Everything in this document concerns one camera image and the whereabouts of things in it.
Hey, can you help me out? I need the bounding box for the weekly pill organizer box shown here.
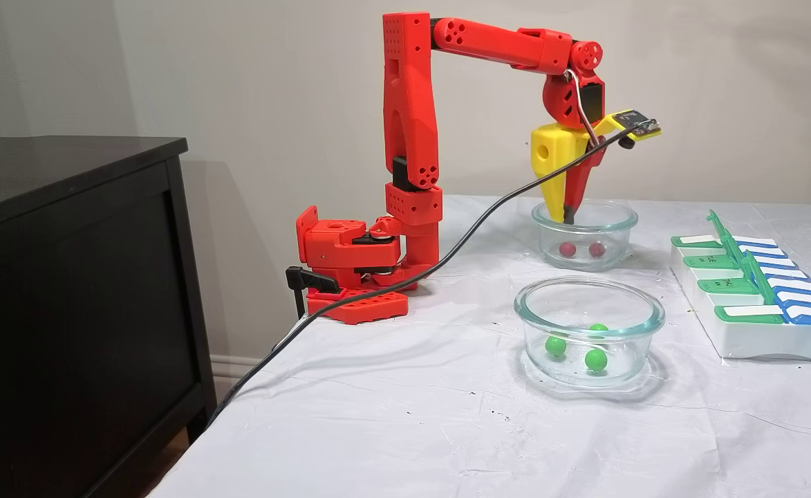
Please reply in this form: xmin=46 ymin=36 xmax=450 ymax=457
xmin=670 ymin=210 xmax=811 ymax=364

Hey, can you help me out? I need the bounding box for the small clear glass bowl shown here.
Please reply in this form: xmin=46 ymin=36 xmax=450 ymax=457
xmin=531 ymin=199 xmax=639 ymax=272

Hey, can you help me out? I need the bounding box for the large clear glass bowl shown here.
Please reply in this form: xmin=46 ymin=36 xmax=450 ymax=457
xmin=514 ymin=277 xmax=666 ymax=388

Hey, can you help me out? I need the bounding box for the black table clamp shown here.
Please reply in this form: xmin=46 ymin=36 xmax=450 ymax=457
xmin=286 ymin=266 xmax=342 ymax=320

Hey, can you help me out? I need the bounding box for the white tablecloth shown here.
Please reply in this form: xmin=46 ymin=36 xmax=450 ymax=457
xmin=146 ymin=196 xmax=811 ymax=498

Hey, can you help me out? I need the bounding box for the black wooden cabinet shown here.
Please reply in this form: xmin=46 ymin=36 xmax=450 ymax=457
xmin=0 ymin=136 xmax=218 ymax=498

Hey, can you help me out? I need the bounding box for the white red black servo wire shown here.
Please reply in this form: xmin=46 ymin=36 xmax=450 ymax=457
xmin=563 ymin=68 xmax=601 ymax=147

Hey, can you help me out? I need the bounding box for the camera board on yellow mount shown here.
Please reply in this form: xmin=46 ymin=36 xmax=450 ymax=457
xmin=593 ymin=109 xmax=662 ymax=150

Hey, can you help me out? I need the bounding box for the black camera cable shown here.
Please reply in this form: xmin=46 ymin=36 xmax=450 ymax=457
xmin=205 ymin=128 xmax=644 ymax=426

